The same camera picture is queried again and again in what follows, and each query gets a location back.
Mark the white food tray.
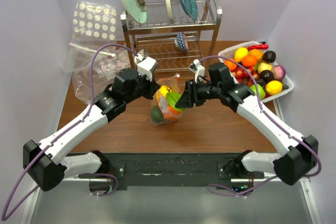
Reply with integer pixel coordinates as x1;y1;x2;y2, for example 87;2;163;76
218;41;294;103

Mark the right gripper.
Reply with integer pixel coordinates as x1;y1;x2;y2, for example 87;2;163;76
176;78;222;108

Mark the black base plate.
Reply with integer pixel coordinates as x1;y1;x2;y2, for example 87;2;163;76
105;153;249;190

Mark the small orange tangerine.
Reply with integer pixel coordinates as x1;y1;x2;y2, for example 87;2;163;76
224;59;237;72

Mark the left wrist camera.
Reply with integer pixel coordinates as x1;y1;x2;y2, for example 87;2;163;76
136;57;158;81

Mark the yellow bell pepper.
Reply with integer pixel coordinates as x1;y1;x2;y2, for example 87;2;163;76
158;85;171;98

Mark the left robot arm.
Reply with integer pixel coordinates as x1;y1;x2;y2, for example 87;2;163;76
23;68;160;191

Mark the clear crumpled plastic bag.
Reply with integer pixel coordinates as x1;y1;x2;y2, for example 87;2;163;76
60;46;131;104

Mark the orange zip top bag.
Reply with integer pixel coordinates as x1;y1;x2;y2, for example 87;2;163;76
150;73;184;126

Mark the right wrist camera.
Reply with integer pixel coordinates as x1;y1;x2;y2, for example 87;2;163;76
189;59;205;82

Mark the green apple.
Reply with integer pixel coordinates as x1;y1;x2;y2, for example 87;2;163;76
249;84;266;100

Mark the polka dot plastic bag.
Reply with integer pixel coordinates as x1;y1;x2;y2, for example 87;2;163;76
69;1;117;55

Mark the orange fruit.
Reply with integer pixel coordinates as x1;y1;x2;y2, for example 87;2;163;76
164;105;181;121
241;55;258;68
249;49;264;62

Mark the grey patterned bowl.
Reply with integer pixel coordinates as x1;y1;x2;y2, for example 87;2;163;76
137;49;148;61

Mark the dark green avocado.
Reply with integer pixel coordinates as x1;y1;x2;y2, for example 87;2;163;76
150;106;164;124

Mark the purple onion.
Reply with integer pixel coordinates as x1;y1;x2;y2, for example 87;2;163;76
271;65;286;81

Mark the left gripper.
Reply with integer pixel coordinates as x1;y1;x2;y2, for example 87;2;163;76
124;71;160;104

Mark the metal dish rack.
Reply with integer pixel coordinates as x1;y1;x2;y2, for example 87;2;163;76
120;0;223;72

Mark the dark mangosteen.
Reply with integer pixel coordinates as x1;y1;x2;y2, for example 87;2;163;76
262;50;277;63
259;70;275;83

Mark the pale yellow pear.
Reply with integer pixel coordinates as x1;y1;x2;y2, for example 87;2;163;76
257;62;272;74

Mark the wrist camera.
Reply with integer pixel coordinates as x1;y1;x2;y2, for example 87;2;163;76
136;57;158;81
189;59;205;82

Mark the light green pepper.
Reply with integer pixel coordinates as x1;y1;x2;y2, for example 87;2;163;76
166;92;184;112

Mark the yellow lemon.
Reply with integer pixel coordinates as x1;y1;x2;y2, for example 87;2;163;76
265;80;283;95
234;47;248;62

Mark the blue patterned bowl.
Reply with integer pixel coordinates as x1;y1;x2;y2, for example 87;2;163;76
175;32;188;51

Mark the red chili pepper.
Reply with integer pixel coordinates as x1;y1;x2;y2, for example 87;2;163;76
247;44;269;50

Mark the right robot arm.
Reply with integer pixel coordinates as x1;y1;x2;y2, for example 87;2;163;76
175;60;319;185

